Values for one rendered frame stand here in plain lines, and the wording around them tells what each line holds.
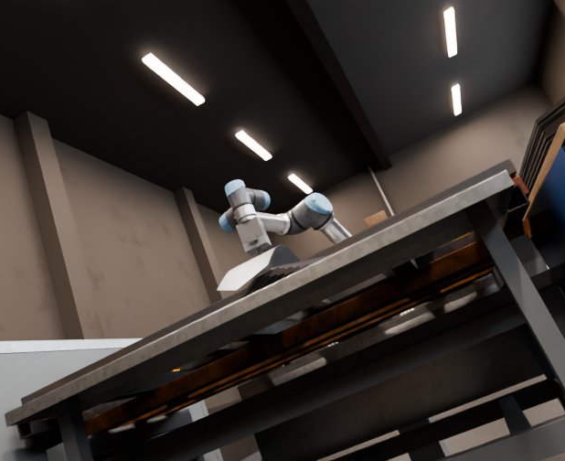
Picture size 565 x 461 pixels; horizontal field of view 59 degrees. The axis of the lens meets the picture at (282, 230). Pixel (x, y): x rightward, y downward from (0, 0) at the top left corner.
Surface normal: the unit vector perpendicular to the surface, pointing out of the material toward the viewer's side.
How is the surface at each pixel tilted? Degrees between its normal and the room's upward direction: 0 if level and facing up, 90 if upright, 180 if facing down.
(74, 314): 90
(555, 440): 90
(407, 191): 90
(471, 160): 90
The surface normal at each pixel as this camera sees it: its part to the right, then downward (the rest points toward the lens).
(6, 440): 0.86, -0.44
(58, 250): -0.36, -0.18
